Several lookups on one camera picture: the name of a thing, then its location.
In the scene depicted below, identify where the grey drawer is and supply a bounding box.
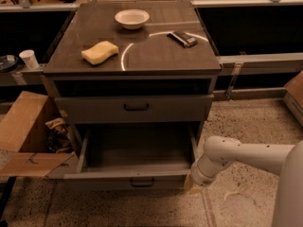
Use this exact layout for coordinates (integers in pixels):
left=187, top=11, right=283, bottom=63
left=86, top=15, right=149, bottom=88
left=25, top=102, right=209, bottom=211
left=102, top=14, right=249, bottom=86
left=64, top=122, right=197, bottom=191
left=55, top=95, right=213, bottom=124

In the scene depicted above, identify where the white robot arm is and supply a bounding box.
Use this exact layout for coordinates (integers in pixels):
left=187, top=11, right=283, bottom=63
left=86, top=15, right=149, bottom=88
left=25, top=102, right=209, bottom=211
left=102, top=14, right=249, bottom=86
left=184, top=136, right=303, bottom=227

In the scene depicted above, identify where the grey drawer cabinet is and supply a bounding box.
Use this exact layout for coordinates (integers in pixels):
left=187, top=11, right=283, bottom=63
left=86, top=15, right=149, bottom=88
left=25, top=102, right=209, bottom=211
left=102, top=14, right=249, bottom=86
left=43, top=1, right=223, bottom=149

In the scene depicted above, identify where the cardboard box at right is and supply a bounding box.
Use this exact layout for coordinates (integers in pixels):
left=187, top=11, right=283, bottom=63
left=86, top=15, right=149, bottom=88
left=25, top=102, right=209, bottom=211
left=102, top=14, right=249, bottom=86
left=283, top=71, right=303, bottom=127

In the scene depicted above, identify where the crumpled snack bag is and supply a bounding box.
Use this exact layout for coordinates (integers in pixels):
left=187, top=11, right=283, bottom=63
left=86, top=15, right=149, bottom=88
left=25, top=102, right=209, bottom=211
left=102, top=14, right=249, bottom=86
left=45, top=118, right=73, bottom=153

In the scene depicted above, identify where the yellow sponge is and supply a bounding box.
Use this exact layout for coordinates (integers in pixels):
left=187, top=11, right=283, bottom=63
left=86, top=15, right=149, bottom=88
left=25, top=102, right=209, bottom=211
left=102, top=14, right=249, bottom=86
left=81, top=41, right=118, bottom=65

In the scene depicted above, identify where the brown cardboard box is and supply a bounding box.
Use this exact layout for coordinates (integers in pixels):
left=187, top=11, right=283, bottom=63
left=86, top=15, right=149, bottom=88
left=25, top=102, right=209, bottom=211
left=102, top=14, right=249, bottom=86
left=0, top=91, right=77, bottom=178

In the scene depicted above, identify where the white bowl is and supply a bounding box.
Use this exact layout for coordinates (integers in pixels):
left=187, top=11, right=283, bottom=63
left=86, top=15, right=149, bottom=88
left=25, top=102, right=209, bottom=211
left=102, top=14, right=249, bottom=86
left=115, top=9, right=150, bottom=30

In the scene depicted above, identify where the white paper cup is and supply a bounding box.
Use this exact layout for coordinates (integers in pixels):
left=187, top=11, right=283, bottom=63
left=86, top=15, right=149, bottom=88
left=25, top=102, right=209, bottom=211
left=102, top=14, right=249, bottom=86
left=19, top=49, right=39, bottom=69

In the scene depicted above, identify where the dark round container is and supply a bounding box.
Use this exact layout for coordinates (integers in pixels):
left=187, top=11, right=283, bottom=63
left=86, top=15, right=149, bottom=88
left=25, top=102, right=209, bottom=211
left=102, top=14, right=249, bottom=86
left=0, top=55, right=18, bottom=73

